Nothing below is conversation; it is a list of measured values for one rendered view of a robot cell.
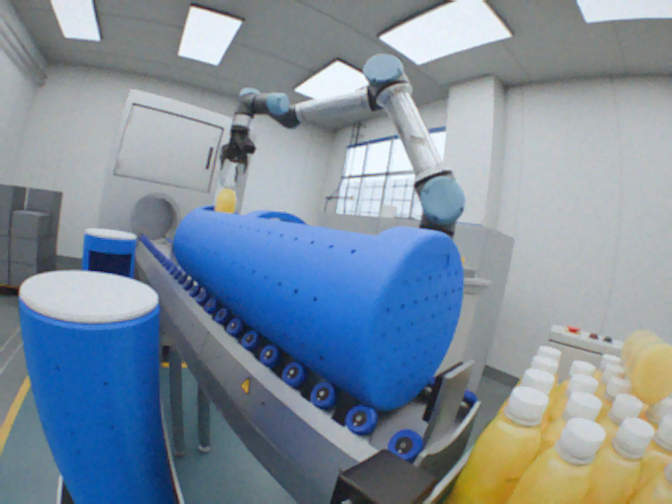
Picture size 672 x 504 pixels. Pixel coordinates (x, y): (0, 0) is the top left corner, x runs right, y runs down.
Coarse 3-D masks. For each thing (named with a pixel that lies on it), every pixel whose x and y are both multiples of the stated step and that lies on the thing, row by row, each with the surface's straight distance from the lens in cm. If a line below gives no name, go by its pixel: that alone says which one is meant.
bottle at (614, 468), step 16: (608, 448) 33; (608, 464) 32; (624, 464) 32; (640, 464) 34; (592, 480) 32; (608, 480) 32; (624, 480) 32; (592, 496) 33; (608, 496) 32; (624, 496) 33
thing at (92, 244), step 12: (84, 240) 156; (96, 240) 147; (108, 240) 145; (120, 240) 147; (132, 240) 152; (84, 252) 155; (96, 252) 172; (108, 252) 146; (120, 252) 147; (132, 252) 153; (84, 264) 155; (96, 264) 174; (108, 264) 175; (120, 264) 173; (132, 264) 155; (132, 276) 158
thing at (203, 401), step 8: (200, 392) 148; (200, 400) 150; (208, 400) 152; (200, 408) 153; (208, 408) 154; (200, 416) 156; (208, 416) 157; (200, 424) 160; (208, 424) 161; (200, 432) 164; (208, 432) 164; (200, 440) 168; (208, 440) 168; (200, 448) 173; (208, 448) 173
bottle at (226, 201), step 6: (228, 186) 102; (222, 192) 102; (228, 192) 101; (234, 192) 103; (222, 198) 101; (228, 198) 100; (234, 198) 102; (216, 204) 102; (222, 204) 100; (228, 204) 100; (234, 204) 102; (216, 210) 101; (222, 210) 100; (228, 210) 100; (234, 210) 103
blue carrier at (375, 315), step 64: (192, 256) 87; (256, 256) 54; (320, 256) 43; (384, 256) 37; (448, 256) 48; (256, 320) 56; (320, 320) 39; (384, 320) 36; (448, 320) 53; (384, 384) 42
